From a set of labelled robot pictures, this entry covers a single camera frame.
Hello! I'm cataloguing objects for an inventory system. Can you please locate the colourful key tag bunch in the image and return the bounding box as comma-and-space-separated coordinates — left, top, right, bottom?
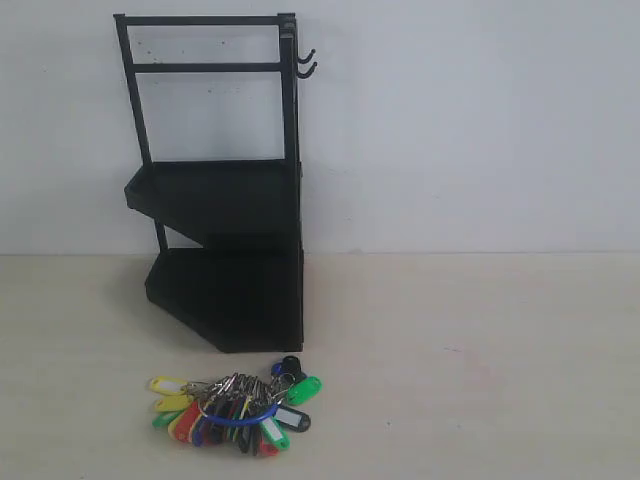
147, 355, 323, 457

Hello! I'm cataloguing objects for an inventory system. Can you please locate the black two-tier metal rack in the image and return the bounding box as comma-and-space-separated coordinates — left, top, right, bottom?
114, 13, 315, 353

